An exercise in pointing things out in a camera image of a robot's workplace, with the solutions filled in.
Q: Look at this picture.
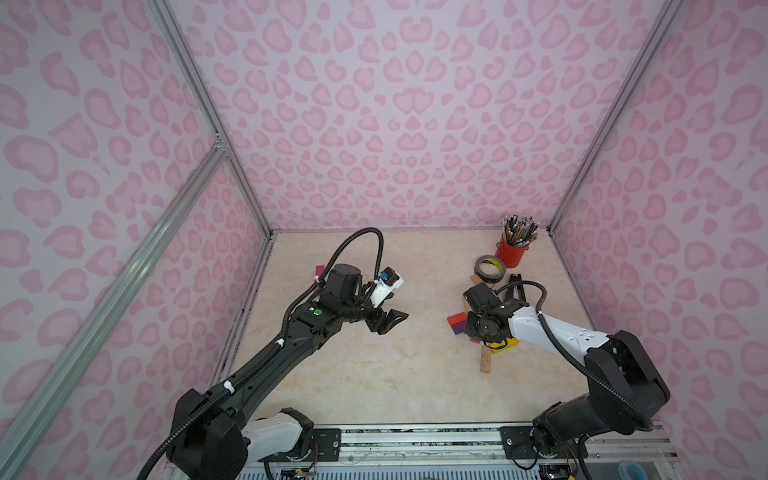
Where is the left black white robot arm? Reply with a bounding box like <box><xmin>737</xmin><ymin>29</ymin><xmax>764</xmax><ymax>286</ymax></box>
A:
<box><xmin>138</xmin><ymin>264</ymin><xmax>408</xmax><ymax>479</ymax></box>

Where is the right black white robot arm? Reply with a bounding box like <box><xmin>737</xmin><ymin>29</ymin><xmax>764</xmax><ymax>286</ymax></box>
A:
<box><xmin>463</xmin><ymin>280</ymin><xmax>671</xmax><ymax>458</ymax></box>

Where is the yellow block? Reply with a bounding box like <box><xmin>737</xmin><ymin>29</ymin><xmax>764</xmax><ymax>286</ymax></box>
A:
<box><xmin>485</xmin><ymin>338</ymin><xmax>520</xmax><ymax>354</ymax></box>

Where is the long natural wood block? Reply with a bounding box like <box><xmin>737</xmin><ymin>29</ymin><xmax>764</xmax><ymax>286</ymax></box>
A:
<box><xmin>480</xmin><ymin>345</ymin><xmax>492</xmax><ymax>374</ymax></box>

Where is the red block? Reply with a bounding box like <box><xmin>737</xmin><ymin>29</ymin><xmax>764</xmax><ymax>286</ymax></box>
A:
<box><xmin>447</xmin><ymin>312</ymin><xmax>467</xmax><ymax>328</ymax></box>

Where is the black stapler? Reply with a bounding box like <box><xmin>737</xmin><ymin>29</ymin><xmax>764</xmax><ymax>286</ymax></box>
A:
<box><xmin>504</xmin><ymin>274</ymin><xmax>528</xmax><ymax>304</ymax></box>

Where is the red pencil cup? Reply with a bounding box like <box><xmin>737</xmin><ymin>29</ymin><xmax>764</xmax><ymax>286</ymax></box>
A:
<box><xmin>495</xmin><ymin>240</ymin><xmax>528</xmax><ymax>269</ymax></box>

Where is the bundle of coloured pencils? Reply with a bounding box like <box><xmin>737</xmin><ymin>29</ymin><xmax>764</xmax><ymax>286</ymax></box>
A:
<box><xmin>502</xmin><ymin>215</ymin><xmax>539</xmax><ymax>248</ymax></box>

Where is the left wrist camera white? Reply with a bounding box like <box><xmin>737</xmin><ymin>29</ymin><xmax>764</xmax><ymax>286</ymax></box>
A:
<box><xmin>369</xmin><ymin>267</ymin><xmax>404</xmax><ymax>308</ymax></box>

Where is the grey duct tape roll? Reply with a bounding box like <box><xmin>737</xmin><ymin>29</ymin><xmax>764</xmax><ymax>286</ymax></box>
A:
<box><xmin>474</xmin><ymin>255</ymin><xmax>507</xmax><ymax>284</ymax></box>

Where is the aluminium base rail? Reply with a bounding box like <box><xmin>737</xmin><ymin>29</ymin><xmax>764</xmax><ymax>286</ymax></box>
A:
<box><xmin>235</xmin><ymin>422</ymin><xmax>687</xmax><ymax>479</ymax></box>

